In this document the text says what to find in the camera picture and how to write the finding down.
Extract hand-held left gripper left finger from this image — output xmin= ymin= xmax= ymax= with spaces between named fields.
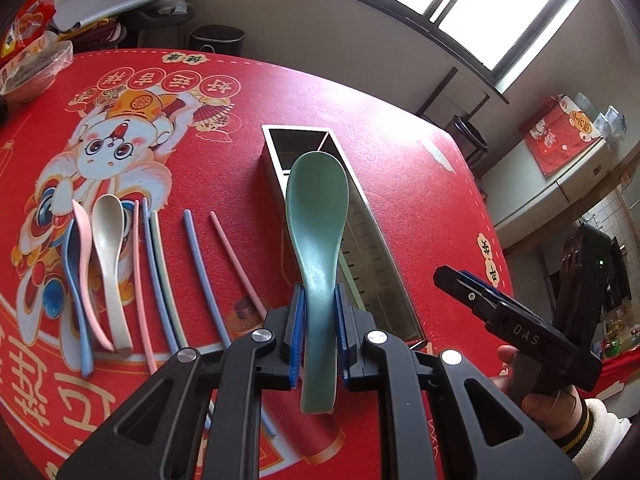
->
xmin=57 ymin=282 xmax=307 ymax=480

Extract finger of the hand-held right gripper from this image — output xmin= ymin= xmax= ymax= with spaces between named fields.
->
xmin=433 ymin=265 xmax=502 ymax=330
xmin=459 ymin=269 xmax=504 ymax=302

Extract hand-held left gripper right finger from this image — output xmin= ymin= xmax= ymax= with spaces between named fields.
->
xmin=334 ymin=284 xmax=583 ymax=480

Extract stainless steel utensil holder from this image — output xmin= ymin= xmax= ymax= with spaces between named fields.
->
xmin=262 ymin=124 xmax=427 ymax=352

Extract green spoon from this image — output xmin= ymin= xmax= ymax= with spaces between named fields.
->
xmin=285 ymin=151 xmax=349 ymax=416

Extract beige spoon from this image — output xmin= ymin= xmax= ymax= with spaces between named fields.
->
xmin=92 ymin=194 xmax=134 ymax=356

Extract person's right forearm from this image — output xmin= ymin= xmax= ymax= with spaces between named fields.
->
xmin=552 ymin=392 xmax=640 ymax=480

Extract person's right hand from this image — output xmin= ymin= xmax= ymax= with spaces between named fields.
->
xmin=491 ymin=344 xmax=587 ymax=442

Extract pink chopstick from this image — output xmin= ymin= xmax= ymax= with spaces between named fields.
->
xmin=132 ymin=200 xmax=157 ymax=375
xmin=209 ymin=211 xmax=268 ymax=322

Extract white refrigerator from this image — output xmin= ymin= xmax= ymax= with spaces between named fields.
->
xmin=481 ymin=132 xmax=615 ymax=250

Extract green chopstick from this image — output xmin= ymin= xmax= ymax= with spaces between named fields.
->
xmin=149 ymin=210 xmax=189 ymax=351

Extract dark stool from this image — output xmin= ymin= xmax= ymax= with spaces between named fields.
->
xmin=452 ymin=114 xmax=489 ymax=177

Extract blue ridged chopstick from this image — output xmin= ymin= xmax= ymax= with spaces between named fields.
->
xmin=141 ymin=197 xmax=179 ymax=357

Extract red printed cloth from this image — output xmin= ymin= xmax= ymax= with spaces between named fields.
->
xmin=519 ymin=94 xmax=607 ymax=177

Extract clear plastic containers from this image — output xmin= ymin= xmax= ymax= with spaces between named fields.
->
xmin=574 ymin=91 xmax=629 ymax=137

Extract blue spoon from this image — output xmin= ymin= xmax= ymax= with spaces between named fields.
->
xmin=62 ymin=217 xmax=96 ymax=379

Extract pink spoon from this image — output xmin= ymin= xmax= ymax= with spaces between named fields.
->
xmin=71 ymin=199 xmax=115 ymax=352

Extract red printed table mat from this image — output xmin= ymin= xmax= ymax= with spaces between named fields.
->
xmin=0 ymin=49 xmax=507 ymax=480

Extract window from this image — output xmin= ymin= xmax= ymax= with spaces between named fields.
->
xmin=277 ymin=0 xmax=588 ymax=107

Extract black bin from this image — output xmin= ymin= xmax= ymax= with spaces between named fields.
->
xmin=189 ymin=24 xmax=246 ymax=57

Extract pile of dark clothes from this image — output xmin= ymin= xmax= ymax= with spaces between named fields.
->
xmin=64 ymin=17 xmax=124 ymax=52

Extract glass bowl with plastic wrap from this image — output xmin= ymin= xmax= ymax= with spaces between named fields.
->
xmin=0 ymin=39 xmax=75 ymax=104

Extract white foam board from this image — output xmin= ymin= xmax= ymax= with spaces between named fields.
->
xmin=52 ymin=0 xmax=179 ymax=34

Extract red snack bag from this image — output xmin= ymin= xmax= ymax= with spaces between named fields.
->
xmin=0 ymin=0 xmax=58 ymax=67

